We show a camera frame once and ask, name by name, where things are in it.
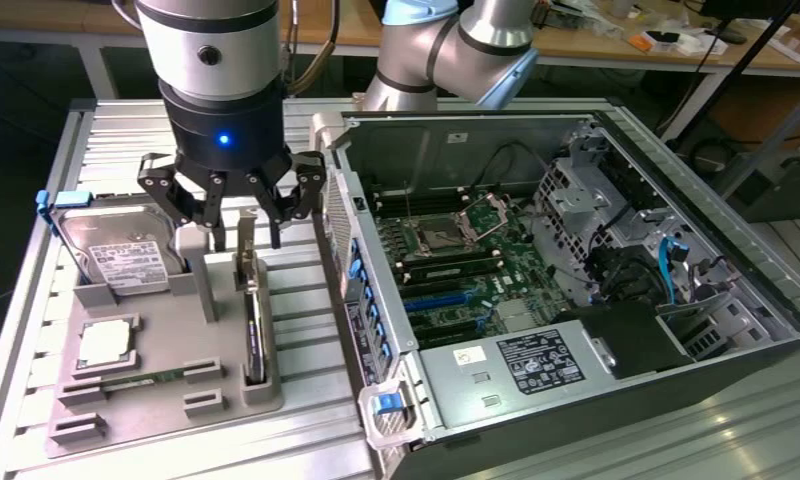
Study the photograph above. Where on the dark grey box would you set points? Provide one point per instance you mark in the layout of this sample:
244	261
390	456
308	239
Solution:
787	195

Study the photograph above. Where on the green RAM stick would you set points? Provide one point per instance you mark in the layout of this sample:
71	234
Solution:
143	377

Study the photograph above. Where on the metal socket cover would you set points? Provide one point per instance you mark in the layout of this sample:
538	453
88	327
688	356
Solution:
490	196

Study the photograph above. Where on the grey parts rack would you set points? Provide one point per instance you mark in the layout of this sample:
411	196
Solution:
173	350

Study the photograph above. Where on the silver chipset heatsink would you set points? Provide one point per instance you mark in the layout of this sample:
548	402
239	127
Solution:
516	316

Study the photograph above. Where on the black graphics card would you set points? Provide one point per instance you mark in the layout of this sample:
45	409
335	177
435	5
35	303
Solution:
255	320

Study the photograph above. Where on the silver CPU chip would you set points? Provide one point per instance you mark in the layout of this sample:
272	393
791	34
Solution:
107	342

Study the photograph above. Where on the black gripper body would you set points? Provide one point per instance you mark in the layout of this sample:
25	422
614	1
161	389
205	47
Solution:
227	120

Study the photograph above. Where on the wooden desk white frame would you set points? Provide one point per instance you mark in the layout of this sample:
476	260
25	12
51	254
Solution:
607	47
40	20

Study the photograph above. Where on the CPU socket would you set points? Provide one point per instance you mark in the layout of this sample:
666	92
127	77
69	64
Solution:
436	232

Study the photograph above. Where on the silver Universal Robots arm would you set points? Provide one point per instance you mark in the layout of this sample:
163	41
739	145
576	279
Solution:
407	50

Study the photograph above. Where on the hard disk in blue caddy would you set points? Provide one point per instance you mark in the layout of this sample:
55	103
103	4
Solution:
127	255

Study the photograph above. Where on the blue plastic case latch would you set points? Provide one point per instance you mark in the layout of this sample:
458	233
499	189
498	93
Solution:
387	404

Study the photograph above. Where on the black expansion slot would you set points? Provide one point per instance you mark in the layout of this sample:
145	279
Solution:
447	332

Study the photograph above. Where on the metal disk bay cage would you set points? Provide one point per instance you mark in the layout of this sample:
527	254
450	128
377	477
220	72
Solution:
574	200

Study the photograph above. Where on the black plastic cover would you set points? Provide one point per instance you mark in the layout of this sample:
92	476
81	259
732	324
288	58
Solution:
627	340

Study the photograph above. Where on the green motherboard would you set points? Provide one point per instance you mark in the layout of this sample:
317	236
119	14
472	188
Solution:
507	260

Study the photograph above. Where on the thin metal locking lever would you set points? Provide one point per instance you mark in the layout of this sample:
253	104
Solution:
408	200

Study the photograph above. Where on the black stand pole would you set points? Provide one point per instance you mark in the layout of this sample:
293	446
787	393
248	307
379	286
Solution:
740	56

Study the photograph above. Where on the grey power supply unit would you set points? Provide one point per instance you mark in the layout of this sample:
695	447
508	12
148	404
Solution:
474	400

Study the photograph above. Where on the open PC case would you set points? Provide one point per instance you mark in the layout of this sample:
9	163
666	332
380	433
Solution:
574	435

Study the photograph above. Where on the blue expansion slot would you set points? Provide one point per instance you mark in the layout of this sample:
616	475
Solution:
440	301

